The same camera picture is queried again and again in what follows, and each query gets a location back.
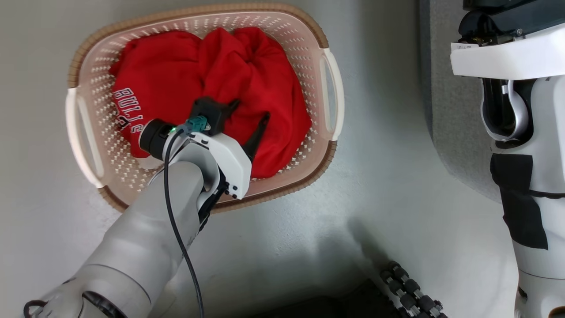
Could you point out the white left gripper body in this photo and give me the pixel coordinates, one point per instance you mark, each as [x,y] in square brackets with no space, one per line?
[229,161]

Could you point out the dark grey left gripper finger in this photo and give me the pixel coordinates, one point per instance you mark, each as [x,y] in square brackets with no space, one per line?
[214,110]
[259,139]

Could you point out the red Bulls shirt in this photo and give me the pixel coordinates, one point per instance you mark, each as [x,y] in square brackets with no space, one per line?
[265,79]

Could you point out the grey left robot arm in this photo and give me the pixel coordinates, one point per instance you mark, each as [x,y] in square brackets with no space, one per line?
[145,238]

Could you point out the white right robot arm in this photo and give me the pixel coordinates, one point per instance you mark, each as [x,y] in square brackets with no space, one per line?
[547,132]

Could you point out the beige perforated laundry basket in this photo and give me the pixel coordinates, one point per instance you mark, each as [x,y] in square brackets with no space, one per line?
[304,39]

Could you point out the grey fabric sofa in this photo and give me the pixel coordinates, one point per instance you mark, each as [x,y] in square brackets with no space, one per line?
[450,110]

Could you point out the black roller wheel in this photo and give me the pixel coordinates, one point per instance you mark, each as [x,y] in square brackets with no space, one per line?
[410,287]

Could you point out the black cylindrical wrist camera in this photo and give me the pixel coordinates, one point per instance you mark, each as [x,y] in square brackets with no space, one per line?
[154,137]

